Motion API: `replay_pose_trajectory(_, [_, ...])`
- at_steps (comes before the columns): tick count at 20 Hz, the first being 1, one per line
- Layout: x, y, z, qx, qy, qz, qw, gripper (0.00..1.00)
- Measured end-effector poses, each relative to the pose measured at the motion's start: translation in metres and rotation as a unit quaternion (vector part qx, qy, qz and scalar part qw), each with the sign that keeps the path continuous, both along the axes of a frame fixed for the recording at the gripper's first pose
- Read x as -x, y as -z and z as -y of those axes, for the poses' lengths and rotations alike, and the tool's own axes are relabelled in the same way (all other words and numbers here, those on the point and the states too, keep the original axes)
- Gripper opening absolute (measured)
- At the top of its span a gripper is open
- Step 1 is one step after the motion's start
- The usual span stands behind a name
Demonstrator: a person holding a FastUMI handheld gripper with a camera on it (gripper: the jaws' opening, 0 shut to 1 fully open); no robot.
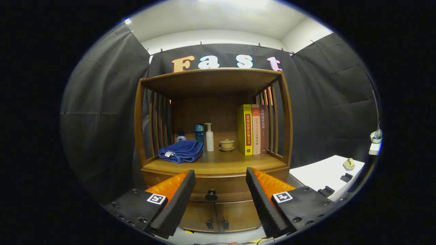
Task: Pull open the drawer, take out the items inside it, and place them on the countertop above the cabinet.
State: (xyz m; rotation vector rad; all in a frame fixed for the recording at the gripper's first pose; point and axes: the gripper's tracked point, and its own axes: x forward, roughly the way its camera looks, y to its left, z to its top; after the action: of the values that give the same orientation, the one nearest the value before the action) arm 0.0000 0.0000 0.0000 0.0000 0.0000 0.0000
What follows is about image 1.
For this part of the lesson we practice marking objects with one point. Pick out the white side cabinet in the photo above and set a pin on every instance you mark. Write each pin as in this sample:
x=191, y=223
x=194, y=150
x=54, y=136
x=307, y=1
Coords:
x=327, y=173

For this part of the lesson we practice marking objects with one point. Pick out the small black holder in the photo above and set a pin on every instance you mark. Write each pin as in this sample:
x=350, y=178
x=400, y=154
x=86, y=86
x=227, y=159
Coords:
x=346, y=177
x=326, y=191

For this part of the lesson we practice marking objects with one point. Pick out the white bowl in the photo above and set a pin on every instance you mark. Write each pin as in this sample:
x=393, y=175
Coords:
x=376, y=136

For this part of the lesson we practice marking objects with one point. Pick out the wooden countertop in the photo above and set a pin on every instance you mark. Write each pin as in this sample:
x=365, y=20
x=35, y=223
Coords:
x=221, y=163

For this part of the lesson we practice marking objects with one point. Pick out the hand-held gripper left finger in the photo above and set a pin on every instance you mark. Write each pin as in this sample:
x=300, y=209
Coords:
x=177, y=204

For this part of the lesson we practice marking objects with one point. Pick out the black drawer knob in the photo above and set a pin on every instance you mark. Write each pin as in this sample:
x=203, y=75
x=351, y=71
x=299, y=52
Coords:
x=211, y=195

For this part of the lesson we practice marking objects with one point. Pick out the beige lidded teacup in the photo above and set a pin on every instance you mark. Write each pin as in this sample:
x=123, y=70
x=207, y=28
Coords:
x=227, y=144

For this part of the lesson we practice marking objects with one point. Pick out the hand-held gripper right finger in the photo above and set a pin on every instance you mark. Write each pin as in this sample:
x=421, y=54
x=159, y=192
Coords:
x=264, y=207

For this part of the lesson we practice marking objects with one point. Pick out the wooden drawer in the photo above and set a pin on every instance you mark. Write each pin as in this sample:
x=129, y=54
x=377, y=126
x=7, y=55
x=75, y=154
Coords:
x=221, y=185

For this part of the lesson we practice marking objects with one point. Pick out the small white blue-capped bottle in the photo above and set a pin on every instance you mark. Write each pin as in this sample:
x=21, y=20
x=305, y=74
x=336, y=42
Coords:
x=181, y=137

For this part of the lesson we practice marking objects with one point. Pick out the orange and white book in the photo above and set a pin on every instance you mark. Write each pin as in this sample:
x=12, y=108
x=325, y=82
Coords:
x=256, y=129

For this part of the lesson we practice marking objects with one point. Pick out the small green and white object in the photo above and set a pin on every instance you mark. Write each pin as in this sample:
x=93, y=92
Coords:
x=348, y=164

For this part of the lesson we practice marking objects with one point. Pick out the wooden cabinet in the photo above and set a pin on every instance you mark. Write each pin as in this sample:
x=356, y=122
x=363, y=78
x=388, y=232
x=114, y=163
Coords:
x=211, y=81

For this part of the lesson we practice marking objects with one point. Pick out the yellow book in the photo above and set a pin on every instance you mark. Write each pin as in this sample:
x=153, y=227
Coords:
x=245, y=129

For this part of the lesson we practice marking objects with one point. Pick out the white pump bottle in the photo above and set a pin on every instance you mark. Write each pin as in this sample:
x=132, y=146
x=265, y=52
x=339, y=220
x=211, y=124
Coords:
x=209, y=139

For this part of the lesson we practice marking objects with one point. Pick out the teal blue bottle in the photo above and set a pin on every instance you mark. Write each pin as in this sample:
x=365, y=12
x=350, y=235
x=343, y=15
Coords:
x=199, y=132

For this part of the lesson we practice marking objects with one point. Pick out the blue folded towel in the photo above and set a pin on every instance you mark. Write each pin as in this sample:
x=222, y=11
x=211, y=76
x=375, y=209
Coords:
x=184, y=151

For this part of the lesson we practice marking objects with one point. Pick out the brown book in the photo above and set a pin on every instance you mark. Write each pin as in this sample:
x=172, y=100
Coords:
x=264, y=127

